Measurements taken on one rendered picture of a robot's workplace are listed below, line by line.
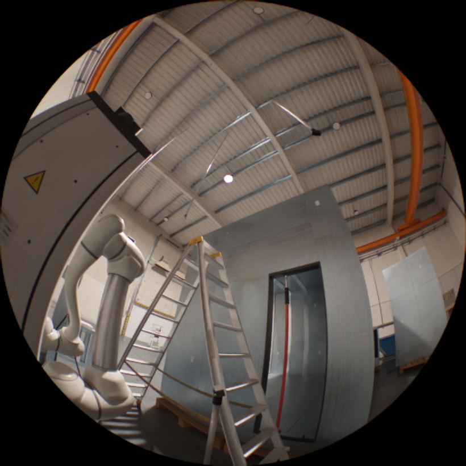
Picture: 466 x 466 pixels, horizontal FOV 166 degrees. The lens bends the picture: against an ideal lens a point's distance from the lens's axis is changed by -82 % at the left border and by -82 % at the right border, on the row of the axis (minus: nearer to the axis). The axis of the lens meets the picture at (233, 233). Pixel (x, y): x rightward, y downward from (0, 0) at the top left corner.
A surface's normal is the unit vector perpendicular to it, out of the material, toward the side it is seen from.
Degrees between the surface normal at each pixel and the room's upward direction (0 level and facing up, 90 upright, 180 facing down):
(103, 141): 90
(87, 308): 90
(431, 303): 90
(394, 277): 90
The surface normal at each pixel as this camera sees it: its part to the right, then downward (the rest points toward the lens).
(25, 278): 0.84, -0.25
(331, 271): -0.60, -0.56
